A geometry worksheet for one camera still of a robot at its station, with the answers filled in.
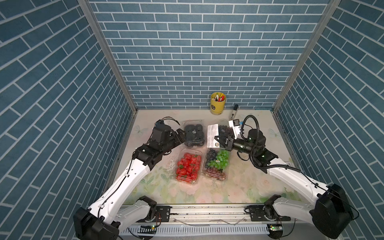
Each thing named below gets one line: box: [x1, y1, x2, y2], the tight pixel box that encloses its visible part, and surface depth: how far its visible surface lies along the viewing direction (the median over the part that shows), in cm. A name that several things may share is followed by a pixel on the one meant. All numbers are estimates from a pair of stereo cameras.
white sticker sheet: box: [207, 123, 220, 148], surface depth 75 cm
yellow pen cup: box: [210, 92, 227, 116], surface depth 114 cm
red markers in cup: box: [211, 92, 226, 102], surface depth 114 cm
